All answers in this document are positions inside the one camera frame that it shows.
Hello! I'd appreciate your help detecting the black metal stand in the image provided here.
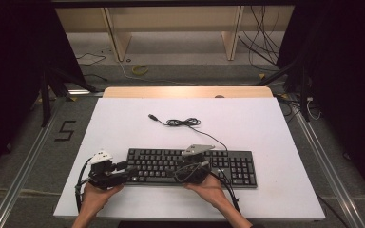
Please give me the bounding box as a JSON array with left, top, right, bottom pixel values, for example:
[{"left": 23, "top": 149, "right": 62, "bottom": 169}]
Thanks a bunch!
[
  {"left": 255, "top": 56, "right": 312, "bottom": 123},
  {"left": 39, "top": 67, "right": 99, "bottom": 127}
]

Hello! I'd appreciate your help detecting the tangle of floor cables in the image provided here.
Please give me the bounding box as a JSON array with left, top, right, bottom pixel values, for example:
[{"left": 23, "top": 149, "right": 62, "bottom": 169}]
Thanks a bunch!
[{"left": 275, "top": 93, "right": 322, "bottom": 122}]

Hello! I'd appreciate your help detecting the person's right hand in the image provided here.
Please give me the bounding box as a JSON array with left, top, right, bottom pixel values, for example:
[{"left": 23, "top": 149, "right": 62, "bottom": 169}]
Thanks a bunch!
[{"left": 183, "top": 174, "right": 232, "bottom": 210}]

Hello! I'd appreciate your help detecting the black curtain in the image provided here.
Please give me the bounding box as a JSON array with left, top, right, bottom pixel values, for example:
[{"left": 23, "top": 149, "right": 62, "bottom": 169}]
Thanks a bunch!
[
  {"left": 0, "top": 0, "right": 87, "bottom": 185},
  {"left": 277, "top": 0, "right": 365, "bottom": 208}
]

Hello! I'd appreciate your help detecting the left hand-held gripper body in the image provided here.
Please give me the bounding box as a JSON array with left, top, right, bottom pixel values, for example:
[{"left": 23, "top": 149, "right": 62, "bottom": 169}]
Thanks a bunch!
[{"left": 88, "top": 150, "right": 127, "bottom": 191}]

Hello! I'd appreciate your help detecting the white table board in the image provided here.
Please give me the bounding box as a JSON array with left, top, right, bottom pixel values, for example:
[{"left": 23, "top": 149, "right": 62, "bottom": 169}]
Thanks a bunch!
[{"left": 52, "top": 97, "right": 326, "bottom": 221}]

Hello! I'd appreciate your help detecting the wooden table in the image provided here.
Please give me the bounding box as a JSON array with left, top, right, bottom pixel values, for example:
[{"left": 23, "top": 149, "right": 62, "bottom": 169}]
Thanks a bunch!
[{"left": 103, "top": 85, "right": 274, "bottom": 99}]

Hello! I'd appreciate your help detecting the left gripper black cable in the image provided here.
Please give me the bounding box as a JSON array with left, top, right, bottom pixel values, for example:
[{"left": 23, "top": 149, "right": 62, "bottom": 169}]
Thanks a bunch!
[{"left": 74, "top": 156, "right": 93, "bottom": 214}]

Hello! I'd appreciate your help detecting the black keyboard cable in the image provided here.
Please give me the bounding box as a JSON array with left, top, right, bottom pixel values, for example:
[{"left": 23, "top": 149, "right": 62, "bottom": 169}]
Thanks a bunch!
[{"left": 147, "top": 113, "right": 229, "bottom": 151}]

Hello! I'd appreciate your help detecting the person's left hand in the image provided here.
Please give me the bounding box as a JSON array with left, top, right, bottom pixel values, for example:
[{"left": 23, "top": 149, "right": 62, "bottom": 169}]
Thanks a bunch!
[{"left": 80, "top": 183, "right": 125, "bottom": 217}]

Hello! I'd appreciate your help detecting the thin black floor cable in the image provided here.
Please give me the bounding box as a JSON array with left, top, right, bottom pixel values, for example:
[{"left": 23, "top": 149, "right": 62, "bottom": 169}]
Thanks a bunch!
[
  {"left": 76, "top": 52, "right": 107, "bottom": 67},
  {"left": 83, "top": 73, "right": 108, "bottom": 83}
]

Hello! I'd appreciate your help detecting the black keyboard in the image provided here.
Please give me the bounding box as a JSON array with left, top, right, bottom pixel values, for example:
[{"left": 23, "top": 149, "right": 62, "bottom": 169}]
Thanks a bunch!
[{"left": 125, "top": 147, "right": 259, "bottom": 189}]

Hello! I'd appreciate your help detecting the long aluminium floor rail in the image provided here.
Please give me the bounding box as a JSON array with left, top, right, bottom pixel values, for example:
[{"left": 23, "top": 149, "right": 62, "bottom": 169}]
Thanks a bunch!
[
  {"left": 289, "top": 101, "right": 365, "bottom": 228},
  {"left": 0, "top": 98, "right": 64, "bottom": 228}
]

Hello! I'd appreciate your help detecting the yellow tape roll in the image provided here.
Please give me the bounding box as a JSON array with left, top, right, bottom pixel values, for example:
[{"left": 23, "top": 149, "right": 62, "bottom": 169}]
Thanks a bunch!
[{"left": 131, "top": 64, "right": 149, "bottom": 76}]

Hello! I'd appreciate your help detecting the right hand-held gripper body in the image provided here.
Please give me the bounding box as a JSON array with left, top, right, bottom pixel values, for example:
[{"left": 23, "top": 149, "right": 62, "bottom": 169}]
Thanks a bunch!
[{"left": 174, "top": 144, "right": 216, "bottom": 184}]

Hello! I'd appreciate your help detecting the white floor cable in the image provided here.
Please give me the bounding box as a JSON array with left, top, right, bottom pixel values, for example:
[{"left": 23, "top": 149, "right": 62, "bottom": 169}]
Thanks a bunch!
[{"left": 117, "top": 60, "right": 258, "bottom": 87}]

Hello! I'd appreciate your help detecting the bundle of black cables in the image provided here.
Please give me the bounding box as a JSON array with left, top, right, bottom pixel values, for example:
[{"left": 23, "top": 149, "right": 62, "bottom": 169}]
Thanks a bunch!
[{"left": 237, "top": 5, "right": 296, "bottom": 73}]

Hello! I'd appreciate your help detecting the short aluminium bar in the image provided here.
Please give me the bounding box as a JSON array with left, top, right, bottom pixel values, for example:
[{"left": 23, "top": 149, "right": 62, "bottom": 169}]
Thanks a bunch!
[{"left": 67, "top": 89, "right": 105, "bottom": 97}]

